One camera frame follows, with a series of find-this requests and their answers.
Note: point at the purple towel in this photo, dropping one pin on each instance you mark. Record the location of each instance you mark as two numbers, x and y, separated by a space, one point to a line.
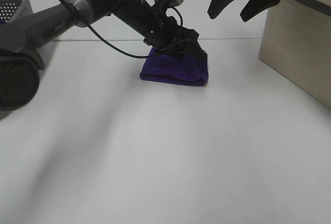
188 71

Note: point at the grey perforated plastic basket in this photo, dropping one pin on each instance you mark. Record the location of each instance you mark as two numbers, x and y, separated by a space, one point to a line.
23 60

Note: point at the beige bin with grey rim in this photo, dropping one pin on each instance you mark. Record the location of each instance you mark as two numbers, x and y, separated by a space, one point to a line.
296 43

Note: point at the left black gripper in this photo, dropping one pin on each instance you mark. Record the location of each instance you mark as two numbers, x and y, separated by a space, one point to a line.
169 35

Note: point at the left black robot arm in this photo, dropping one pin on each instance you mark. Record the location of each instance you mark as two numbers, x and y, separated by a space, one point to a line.
176 56

